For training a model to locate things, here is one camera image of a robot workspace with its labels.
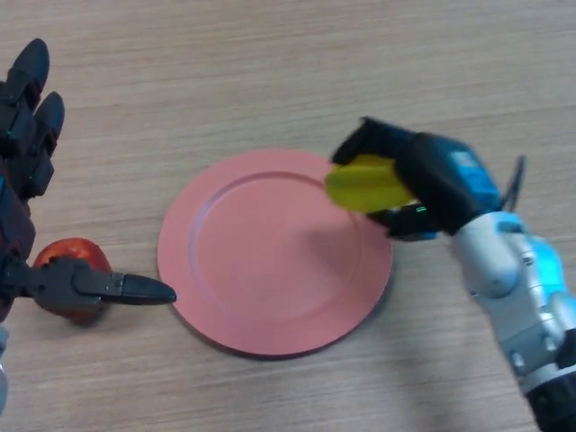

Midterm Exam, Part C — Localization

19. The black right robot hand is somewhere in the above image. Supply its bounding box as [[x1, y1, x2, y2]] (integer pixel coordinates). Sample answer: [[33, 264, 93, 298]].
[[331, 116, 503, 242]]

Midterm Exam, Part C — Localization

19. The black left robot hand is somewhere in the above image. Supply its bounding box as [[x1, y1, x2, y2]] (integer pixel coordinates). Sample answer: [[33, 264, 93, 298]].
[[0, 38, 177, 323]]

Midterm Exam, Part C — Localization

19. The yellow starfruit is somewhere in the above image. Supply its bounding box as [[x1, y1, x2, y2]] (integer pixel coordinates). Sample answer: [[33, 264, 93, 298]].
[[323, 153, 419, 215]]

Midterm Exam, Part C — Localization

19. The pink round plate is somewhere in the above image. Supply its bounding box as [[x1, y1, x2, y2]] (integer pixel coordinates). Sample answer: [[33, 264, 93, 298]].
[[157, 149, 393, 360]]

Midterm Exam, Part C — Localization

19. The red apple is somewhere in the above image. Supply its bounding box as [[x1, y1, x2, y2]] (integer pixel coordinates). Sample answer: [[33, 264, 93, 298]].
[[33, 238, 113, 324]]

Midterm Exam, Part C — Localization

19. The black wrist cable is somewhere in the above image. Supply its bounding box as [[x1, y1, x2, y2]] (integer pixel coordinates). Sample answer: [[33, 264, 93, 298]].
[[500, 155, 527, 215]]

